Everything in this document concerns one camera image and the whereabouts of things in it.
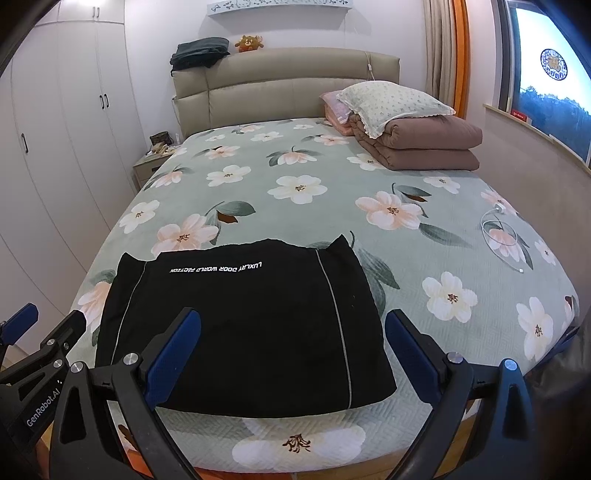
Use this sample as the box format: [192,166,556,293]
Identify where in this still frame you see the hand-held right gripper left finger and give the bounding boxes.
[50,307,202,480]

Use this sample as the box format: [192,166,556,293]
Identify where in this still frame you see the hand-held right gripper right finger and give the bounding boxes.
[385,308,540,480]

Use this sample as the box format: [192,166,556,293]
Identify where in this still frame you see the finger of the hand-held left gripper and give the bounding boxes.
[0,302,39,352]
[0,310,88,393]

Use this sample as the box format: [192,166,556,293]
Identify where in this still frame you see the black jacket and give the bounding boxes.
[95,234,399,419]

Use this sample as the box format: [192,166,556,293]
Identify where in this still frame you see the folded dark grey clothes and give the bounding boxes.
[169,37,230,73]

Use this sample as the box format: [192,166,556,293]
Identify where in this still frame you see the dark cloth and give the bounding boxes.
[526,323,591,480]

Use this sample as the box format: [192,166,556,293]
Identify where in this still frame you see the beige nightstand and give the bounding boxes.
[132,143,186,191]

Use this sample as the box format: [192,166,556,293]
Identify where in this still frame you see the bed with floral sheet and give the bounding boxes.
[69,117,583,477]

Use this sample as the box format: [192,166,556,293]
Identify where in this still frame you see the beige window ledge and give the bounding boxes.
[480,103,591,371]

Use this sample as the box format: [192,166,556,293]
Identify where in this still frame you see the white wardrobe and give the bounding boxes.
[0,0,140,319]

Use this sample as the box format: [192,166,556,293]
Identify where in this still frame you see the folded brown quilt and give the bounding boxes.
[348,114,484,173]

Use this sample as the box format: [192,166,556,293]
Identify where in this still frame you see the white floral pillow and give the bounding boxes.
[336,80,457,138]

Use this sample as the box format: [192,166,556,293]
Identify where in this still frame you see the pink pillow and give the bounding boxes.
[321,90,357,137]

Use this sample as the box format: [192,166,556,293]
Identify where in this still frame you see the window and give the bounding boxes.
[496,0,591,168]

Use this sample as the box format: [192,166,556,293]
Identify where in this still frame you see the beige padded headboard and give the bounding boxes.
[172,47,400,140]

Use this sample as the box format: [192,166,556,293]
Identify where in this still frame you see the beige and orange curtain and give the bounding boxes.
[424,0,472,120]

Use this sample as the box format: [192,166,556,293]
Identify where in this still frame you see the round window sticker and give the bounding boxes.
[540,48,569,82]

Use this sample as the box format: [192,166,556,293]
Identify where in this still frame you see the brown teddy bear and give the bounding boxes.
[234,34,265,53]

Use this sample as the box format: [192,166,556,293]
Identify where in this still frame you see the white charging cable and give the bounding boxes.
[480,202,528,275]

